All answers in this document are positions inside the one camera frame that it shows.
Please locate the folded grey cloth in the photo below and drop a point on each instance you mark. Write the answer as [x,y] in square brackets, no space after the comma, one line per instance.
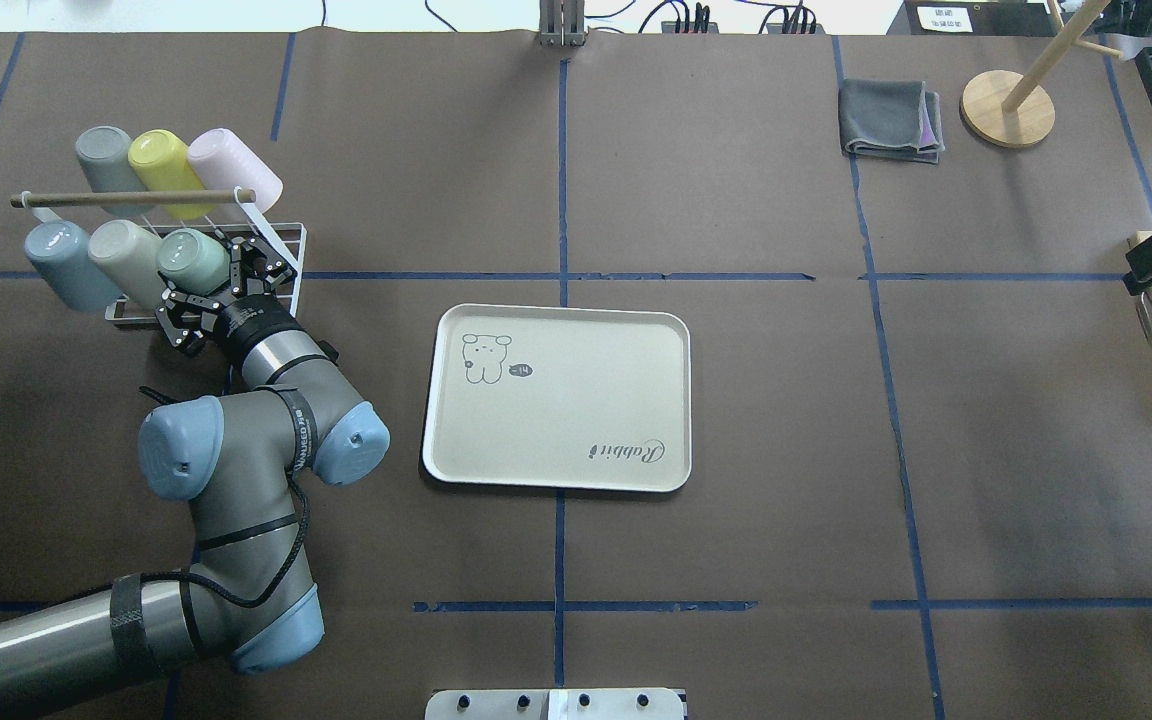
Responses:
[896,120]

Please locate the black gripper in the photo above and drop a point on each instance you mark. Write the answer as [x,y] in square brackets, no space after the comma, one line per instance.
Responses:
[239,320]

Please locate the wooden mug tree stand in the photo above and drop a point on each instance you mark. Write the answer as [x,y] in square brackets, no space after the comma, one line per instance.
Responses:
[1011,110]

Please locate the pedestal base plate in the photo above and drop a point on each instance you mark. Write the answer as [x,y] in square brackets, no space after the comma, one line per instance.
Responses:
[559,703]

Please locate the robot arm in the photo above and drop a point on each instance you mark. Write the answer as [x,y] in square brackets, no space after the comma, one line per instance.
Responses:
[250,596]

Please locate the cream rabbit tray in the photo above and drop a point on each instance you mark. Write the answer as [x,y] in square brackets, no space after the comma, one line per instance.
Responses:
[560,397]

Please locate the white wire cup rack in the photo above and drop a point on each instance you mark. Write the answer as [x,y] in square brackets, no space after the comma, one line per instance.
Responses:
[288,237]

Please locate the beige cup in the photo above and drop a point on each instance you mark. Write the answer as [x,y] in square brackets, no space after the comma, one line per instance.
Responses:
[127,254]

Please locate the grey cup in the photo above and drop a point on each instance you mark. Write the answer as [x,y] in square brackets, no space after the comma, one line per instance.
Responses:
[102,154]

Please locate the yellow cup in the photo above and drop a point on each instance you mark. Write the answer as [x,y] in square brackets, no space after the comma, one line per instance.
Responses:
[160,159]

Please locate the pink cup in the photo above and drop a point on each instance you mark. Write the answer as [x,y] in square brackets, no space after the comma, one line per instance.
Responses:
[222,160]

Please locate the aluminium frame post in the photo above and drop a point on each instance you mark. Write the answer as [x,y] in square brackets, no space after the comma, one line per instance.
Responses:
[562,23]

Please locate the green cup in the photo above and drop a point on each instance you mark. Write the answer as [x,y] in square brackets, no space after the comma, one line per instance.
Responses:
[193,261]

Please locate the blue cup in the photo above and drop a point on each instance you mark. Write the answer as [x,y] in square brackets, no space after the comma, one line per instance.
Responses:
[58,250]

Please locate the black power strip box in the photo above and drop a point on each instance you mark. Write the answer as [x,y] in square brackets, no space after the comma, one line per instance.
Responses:
[983,18]

